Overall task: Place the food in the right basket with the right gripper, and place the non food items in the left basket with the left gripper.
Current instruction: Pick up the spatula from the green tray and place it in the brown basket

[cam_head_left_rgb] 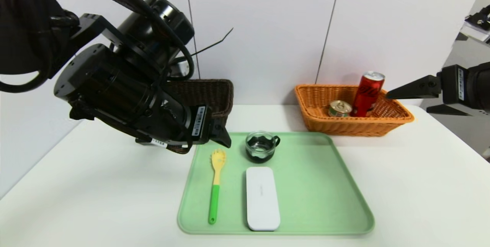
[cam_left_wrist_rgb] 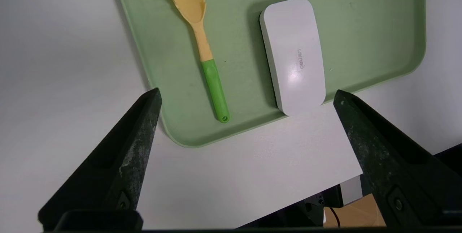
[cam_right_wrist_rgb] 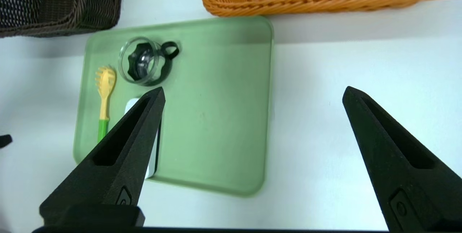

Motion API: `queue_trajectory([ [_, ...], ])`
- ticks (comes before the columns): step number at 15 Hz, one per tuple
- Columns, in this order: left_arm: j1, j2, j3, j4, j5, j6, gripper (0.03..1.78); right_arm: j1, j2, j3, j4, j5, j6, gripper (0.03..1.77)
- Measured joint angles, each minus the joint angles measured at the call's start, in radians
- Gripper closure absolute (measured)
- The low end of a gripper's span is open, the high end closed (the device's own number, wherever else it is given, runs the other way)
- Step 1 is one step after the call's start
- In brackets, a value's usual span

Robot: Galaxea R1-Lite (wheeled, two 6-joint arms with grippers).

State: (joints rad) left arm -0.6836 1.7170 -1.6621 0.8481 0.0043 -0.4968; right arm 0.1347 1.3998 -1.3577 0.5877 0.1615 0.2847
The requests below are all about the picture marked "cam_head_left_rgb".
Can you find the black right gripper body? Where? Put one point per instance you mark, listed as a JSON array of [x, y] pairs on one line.
[[457, 84]]

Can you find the yellow green pasta spoon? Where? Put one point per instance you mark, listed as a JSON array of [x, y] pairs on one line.
[[214, 201]]

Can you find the light green plastic tray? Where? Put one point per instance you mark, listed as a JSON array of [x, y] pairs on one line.
[[306, 185]]

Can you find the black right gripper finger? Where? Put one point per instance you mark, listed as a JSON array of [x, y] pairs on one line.
[[451, 110], [421, 88]]

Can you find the glass cup with black base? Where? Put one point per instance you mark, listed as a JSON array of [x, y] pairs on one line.
[[260, 155]]

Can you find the orange wicker basket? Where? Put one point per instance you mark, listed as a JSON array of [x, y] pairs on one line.
[[360, 126]]

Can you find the tin can with gold lid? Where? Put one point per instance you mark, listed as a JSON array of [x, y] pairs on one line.
[[340, 109]]

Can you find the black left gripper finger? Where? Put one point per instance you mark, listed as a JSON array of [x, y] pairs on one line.
[[222, 136]]

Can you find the white pencil case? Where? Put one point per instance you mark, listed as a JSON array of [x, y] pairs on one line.
[[262, 201]]

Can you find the red soda can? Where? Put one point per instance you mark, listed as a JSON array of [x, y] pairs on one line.
[[367, 94]]

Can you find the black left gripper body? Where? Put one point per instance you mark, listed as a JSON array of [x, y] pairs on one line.
[[115, 94]]

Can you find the black wall fixture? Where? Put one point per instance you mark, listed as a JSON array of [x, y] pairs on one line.
[[459, 37]]

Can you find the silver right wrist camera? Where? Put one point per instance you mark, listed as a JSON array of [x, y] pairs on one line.
[[476, 32]]

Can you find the dark brown wicker basket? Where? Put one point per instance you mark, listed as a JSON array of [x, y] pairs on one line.
[[214, 97]]

